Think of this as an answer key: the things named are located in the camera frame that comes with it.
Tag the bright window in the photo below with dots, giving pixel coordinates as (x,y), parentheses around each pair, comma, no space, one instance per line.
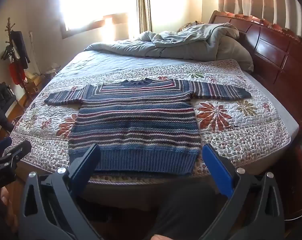
(90,2)

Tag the red bag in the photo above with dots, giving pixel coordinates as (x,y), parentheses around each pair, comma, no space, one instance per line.
(17,73)

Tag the wooden coat rack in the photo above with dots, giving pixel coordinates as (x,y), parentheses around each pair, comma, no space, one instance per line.
(9,27)

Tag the black hanging garment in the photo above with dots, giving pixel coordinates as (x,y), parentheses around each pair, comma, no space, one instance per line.
(20,45)

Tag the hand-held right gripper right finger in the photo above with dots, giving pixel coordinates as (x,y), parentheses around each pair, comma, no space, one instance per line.
(217,166)

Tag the floral quilted blanket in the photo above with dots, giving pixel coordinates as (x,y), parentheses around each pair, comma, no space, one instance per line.
(243,135)

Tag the cardboard box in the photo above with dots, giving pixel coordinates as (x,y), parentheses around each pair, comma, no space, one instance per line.
(34,81)

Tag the beige striped curtain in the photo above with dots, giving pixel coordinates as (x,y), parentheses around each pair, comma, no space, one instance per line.
(256,0)

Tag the narrow beige curtain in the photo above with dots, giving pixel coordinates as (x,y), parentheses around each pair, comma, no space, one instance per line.
(144,5)

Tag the grey duvet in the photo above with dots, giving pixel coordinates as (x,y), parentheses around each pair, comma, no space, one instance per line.
(181,42)

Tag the person's left hand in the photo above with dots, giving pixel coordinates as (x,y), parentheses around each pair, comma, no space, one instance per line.
(6,206)

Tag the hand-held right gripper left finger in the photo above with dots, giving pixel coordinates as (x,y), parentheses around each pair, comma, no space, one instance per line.
(87,163)

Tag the bed with grey sheet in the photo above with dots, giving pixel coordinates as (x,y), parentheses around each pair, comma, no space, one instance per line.
(110,62)

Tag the person's dark trouser leg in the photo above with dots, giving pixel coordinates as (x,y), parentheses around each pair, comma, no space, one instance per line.
(181,210)

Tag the dark wooden headboard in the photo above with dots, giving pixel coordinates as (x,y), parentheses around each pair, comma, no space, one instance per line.
(273,50)

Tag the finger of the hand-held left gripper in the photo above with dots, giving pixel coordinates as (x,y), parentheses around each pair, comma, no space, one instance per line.
(0,145)
(18,150)

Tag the striped knit sweater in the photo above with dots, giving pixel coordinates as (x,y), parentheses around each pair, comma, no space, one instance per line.
(135,120)

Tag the black ribbed appliance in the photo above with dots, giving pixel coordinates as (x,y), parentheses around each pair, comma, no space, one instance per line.
(1,91)

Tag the grey pillow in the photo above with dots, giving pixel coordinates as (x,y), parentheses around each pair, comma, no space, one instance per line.
(234,52)

